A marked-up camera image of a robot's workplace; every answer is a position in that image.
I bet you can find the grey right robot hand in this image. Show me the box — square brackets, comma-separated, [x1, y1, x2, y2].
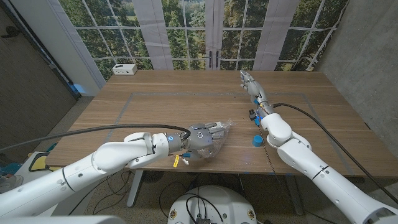
[239, 70, 269, 107]

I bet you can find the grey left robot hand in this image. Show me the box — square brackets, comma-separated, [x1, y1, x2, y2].
[186, 121, 226, 152]

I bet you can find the clear plastic wrap sheet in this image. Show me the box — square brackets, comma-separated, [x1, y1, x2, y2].
[194, 119, 236, 160]

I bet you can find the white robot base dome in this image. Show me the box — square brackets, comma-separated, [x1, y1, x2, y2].
[167, 184, 259, 224]

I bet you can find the white table leg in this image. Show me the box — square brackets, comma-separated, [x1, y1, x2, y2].
[126, 169, 145, 208]

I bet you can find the printed window backdrop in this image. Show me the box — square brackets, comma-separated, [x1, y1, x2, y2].
[57, 0, 349, 82]

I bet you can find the white power strip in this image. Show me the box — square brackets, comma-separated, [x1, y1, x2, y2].
[111, 63, 139, 76]

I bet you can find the grey table leg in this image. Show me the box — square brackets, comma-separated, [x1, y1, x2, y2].
[284, 175, 305, 216]

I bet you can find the white robot chest edge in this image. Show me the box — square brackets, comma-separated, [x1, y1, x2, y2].
[0, 215, 126, 224]

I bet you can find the white mat with yellow patch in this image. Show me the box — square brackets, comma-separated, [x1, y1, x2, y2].
[14, 151, 66, 187]

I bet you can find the dark wooden door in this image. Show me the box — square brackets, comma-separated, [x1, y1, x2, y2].
[0, 5, 79, 158]

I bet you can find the grey sneaker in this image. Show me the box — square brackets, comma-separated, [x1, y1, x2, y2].
[0, 174, 24, 195]

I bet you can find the thin braided right arm cable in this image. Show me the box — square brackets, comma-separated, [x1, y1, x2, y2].
[257, 125, 278, 179]

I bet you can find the black floor cable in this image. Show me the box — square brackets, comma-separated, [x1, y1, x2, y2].
[158, 181, 189, 216]

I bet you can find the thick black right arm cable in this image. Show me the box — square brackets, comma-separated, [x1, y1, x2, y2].
[272, 103, 398, 205]

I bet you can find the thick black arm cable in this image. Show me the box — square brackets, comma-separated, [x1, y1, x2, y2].
[272, 103, 398, 205]
[0, 123, 192, 153]

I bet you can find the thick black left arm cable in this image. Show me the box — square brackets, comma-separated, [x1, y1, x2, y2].
[0, 123, 192, 153]

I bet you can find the black door handle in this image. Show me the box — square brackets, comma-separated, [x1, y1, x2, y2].
[1, 25, 22, 39]

